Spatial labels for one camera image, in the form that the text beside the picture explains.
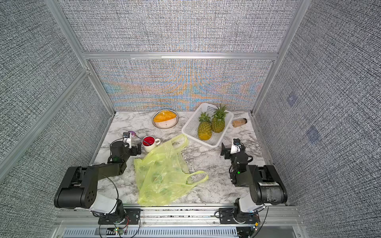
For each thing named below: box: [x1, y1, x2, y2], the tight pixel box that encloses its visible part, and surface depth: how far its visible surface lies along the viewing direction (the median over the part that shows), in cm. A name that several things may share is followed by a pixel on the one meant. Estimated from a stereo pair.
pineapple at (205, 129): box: [197, 112, 213, 141], surface depth 100 cm
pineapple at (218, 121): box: [210, 103, 229, 134], surface depth 100 cm
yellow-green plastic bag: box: [133, 134, 209, 206], surface depth 87 cm
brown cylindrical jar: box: [231, 118, 248, 128], surface depth 112 cm
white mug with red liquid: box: [141, 135, 161, 153], surface depth 97 cm
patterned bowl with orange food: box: [151, 109, 180, 129], surface depth 112 cm
